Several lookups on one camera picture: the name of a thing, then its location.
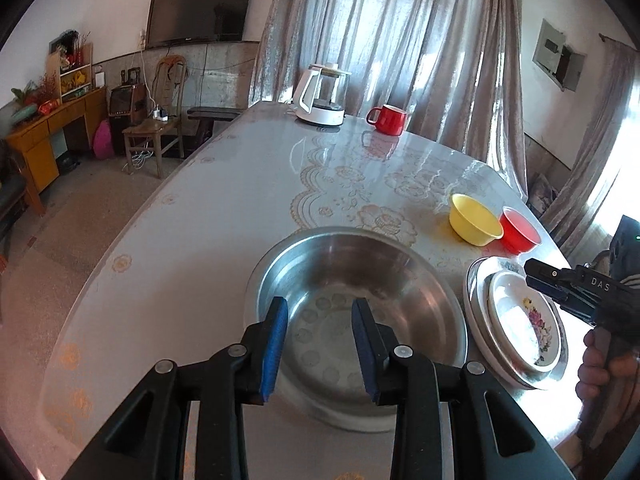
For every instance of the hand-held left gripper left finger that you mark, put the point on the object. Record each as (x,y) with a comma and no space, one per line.
(274,345)

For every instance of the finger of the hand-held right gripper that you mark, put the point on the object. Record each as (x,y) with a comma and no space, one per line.
(567,300)
(547,275)

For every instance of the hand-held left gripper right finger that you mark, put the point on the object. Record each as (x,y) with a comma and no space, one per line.
(364,345)

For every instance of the white plate with red symbols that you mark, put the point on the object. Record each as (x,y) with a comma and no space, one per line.
(505,263)

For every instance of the red plastic bowl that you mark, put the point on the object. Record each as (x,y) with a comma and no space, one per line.
(520,232)

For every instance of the white plate with pink roses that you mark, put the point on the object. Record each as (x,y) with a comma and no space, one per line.
(520,320)

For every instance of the stainless steel bowl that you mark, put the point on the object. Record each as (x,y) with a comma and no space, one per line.
(400,285)

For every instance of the white plate with vine rim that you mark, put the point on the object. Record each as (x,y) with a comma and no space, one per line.
(470,305)

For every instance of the yellow plastic bowl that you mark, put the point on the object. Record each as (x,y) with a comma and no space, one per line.
(472,220)

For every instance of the person's right forearm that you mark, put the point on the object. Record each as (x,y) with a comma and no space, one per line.
(615,435)

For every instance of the person's right hand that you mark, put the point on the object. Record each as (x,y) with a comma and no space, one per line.
(592,370)

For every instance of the patterned cushion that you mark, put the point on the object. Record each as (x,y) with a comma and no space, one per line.
(542,195)

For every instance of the narrow grey sheer curtain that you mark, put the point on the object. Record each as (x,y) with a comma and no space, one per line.
(590,160)

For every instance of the red mug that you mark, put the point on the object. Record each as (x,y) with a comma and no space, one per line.
(390,120)

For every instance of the white electric glass kettle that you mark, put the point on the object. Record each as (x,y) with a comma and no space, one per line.
(320,115)

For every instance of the dark low table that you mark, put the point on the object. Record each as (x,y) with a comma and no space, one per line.
(212,112)

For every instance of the wooden chair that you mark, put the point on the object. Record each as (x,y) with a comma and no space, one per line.
(145,132)

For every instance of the white power strip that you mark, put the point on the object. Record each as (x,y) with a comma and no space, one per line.
(160,115)

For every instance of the pink bag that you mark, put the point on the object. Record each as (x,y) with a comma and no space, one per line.
(102,140)

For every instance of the large grey sheer curtain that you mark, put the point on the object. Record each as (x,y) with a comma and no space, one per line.
(400,35)

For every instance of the small old television set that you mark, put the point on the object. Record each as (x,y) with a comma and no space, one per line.
(120,102)

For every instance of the black wooden armchair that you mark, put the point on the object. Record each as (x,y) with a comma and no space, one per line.
(10,195)

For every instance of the wooden desk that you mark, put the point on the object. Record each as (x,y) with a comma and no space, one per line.
(35,145)

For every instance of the small wooden shelf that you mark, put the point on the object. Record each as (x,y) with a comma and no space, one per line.
(75,80)

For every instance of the black flat television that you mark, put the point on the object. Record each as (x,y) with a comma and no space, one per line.
(200,10)

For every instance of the potted green plant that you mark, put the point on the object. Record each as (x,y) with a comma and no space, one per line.
(25,100)

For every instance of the wall electrical panel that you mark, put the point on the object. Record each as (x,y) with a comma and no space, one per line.
(550,52)

